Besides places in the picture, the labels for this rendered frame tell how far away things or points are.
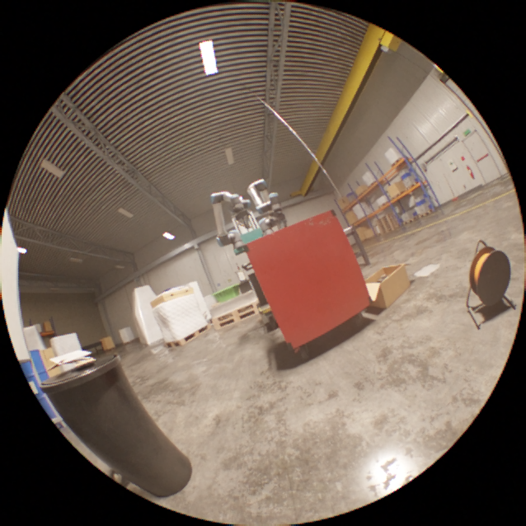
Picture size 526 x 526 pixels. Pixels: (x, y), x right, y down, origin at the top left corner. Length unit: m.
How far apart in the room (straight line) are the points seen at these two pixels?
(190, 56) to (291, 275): 7.78
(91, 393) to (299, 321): 1.14
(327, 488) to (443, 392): 0.52
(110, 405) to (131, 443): 0.16
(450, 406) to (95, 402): 1.13
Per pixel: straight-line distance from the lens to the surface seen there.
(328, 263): 1.16
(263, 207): 1.62
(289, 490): 0.74
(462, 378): 0.88
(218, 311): 4.10
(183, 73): 8.00
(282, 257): 1.07
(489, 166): 10.24
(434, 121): 10.82
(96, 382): 0.65
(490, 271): 1.05
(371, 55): 8.50
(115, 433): 0.71
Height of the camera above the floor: 0.69
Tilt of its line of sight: 5 degrees up
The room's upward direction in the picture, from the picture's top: 24 degrees counter-clockwise
